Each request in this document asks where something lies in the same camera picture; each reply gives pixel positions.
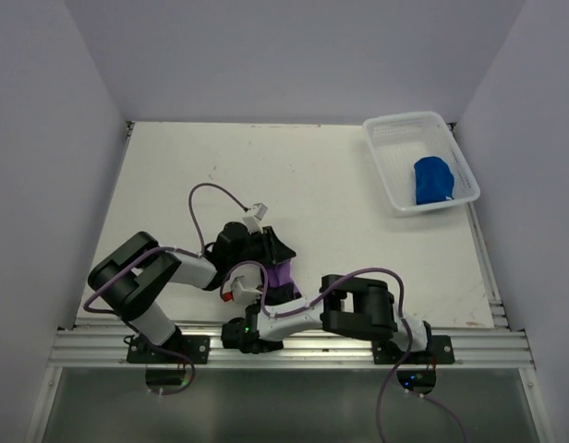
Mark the blue towel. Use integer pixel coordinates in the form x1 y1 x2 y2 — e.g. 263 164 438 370
414 156 454 205

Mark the aluminium frame rail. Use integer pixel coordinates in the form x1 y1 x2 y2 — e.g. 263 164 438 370
47 318 535 370

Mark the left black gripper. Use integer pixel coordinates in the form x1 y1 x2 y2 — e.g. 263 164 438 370
229 225 296 269

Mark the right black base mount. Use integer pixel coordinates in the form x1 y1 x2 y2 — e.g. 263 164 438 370
370 329 454 366

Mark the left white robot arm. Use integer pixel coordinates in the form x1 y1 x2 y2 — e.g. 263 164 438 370
84 221 298 363

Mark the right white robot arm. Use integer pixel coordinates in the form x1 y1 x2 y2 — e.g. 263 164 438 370
221 277 433 363

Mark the purple and grey towel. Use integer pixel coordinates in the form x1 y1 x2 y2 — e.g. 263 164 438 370
265 260 301 306

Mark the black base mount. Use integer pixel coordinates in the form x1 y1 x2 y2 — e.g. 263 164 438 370
370 329 454 366
123 333 210 365

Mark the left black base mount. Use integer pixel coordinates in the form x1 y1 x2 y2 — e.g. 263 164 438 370
123 333 210 365

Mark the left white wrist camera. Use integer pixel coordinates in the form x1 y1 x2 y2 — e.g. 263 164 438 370
242 203 268 233

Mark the white plastic basket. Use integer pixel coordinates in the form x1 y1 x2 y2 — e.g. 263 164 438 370
362 112 480 215

